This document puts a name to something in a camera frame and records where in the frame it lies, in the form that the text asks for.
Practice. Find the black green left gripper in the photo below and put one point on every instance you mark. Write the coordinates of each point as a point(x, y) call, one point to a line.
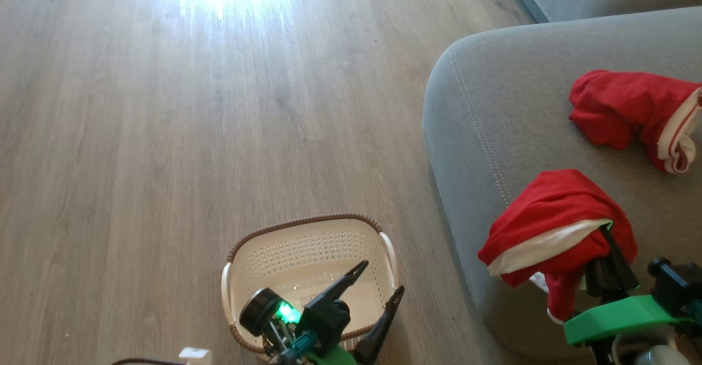
point(326, 324)

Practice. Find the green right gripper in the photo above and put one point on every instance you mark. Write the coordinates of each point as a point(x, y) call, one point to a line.
point(620, 318)

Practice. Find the red garment plain white hem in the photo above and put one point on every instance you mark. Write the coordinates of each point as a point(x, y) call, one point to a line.
point(554, 206)

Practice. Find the red garment striped white cuff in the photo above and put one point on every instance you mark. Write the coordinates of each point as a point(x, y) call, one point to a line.
point(620, 104)

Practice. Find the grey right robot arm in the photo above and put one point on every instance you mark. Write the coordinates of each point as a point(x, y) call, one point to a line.
point(658, 355)

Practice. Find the cream perforated laundry basket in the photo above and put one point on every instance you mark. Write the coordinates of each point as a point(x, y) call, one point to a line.
point(307, 255)

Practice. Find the grey sofa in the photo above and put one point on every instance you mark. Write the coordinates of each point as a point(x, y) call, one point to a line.
point(537, 80)

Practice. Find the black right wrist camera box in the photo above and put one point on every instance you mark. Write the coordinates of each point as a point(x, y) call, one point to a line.
point(677, 288)

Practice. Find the round black wrist camera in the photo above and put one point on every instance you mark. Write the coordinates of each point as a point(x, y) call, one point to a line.
point(258, 310)

